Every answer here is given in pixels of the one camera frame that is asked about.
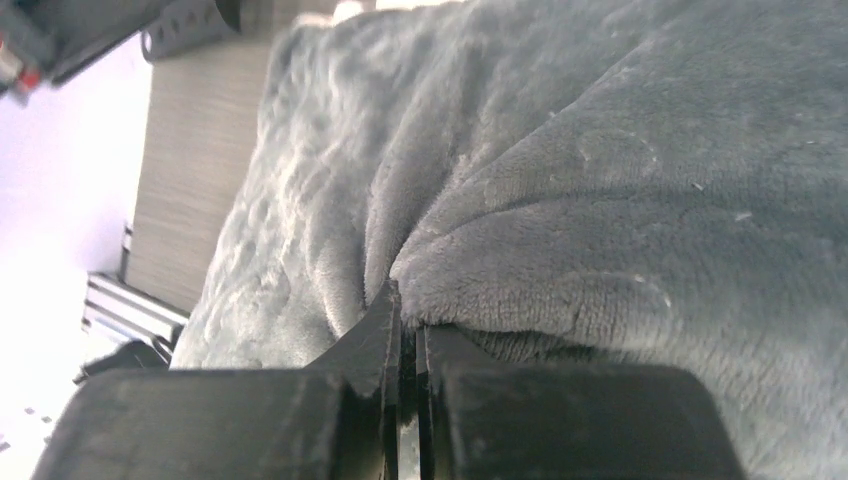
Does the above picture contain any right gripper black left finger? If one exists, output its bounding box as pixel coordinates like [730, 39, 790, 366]
[34, 281, 401, 479]

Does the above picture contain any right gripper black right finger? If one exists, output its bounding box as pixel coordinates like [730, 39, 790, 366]
[416, 326, 745, 479]

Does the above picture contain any cream ruffled pillowcase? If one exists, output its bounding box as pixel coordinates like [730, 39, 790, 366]
[172, 1, 847, 479]

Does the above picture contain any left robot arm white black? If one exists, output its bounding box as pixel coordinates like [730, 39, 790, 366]
[1, 0, 242, 104]

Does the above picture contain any aluminium frame rail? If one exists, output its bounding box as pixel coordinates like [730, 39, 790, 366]
[81, 224, 188, 364]

